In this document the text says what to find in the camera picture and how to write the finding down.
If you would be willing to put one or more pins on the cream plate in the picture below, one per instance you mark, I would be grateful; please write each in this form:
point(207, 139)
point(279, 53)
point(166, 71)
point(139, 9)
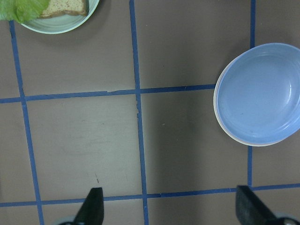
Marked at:
point(221, 123)

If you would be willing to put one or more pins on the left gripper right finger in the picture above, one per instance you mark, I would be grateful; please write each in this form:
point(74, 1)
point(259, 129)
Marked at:
point(250, 210)

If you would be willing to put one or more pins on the bread slice on plate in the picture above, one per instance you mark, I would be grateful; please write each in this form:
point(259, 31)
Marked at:
point(65, 7)

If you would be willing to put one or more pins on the green plate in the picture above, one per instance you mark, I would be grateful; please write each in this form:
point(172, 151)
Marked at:
point(61, 24)

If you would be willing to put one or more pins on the blue plate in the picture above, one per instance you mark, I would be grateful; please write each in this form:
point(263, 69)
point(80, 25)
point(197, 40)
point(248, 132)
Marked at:
point(259, 96)

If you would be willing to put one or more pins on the lettuce leaf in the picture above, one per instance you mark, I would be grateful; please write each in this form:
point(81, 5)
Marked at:
point(21, 10)

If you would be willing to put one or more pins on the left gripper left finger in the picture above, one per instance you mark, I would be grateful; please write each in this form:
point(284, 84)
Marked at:
point(92, 210)

